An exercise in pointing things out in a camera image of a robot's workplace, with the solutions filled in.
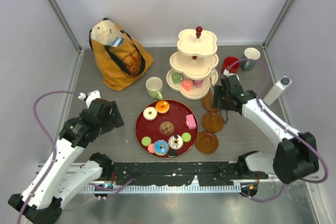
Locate blue white packet in bag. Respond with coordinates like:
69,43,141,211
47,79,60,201
111,37,124,47

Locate salmon pink swirl roll cake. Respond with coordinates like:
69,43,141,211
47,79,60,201
182,79,193,92

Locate brown wooden coaster top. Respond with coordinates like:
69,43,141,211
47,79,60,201
202,93,218,112

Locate cream three-tier cake stand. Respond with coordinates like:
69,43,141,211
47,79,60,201
166,26,219,100

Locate grey blue mug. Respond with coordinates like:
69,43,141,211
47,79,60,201
240,48,260,71

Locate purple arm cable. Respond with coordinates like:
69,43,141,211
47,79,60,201
223,58,329,203
17,91,137,224

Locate red mug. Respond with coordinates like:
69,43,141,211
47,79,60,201
221,56,240,76

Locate green swirl roll cake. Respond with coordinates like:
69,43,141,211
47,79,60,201
171,72,182,84

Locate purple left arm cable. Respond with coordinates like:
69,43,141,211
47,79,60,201
17,91,137,224

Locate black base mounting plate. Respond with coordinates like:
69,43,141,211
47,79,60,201
113,161,268,186

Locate metal serving tongs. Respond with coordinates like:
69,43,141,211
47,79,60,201
209,76,228,125

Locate orange glazed donut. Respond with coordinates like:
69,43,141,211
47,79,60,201
155,100,170,114

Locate magenta swirl roll cake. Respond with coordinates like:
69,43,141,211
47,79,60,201
193,80,204,89

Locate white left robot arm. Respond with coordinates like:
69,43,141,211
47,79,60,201
8,98,124,223

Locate white bottle grey cap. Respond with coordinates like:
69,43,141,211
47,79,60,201
263,76,292,105

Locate brown wooden coaster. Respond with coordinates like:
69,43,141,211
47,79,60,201
202,93,218,112
195,131,219,154
201,112,225,133

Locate pink layered cake slice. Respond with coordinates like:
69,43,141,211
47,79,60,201
185,114,197,130

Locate black sandwich cookie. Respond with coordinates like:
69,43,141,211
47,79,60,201
167,150,177,157

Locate pink macaron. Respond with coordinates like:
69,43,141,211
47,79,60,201
148,143,155,154

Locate blue frosted donut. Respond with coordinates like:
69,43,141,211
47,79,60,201
154,140,170,156

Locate white chocolate sprinkle donut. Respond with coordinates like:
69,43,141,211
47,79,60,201
168,135,184,150

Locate light green mug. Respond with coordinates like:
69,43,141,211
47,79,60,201
145,77,163,100

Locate brown wooden coaster middle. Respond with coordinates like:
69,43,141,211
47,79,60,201
201,112,225,133

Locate red round lacquer tray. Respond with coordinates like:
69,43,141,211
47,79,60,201
135,99,199,159

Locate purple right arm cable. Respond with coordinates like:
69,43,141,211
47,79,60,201
223,58,329,203

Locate yellow tote bag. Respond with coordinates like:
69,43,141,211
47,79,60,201
89,18,154,91

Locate large green macaron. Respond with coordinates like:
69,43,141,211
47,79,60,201
141,136,152,146

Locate brown wooden coaster bottom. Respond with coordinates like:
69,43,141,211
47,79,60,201
195,131,219,154

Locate small green macaron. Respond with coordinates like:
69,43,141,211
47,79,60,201
182,132,192,143

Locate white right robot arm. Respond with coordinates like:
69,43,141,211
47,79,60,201
212,74,319,184

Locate white frosted donut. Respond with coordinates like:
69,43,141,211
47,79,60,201
143,106,157,121

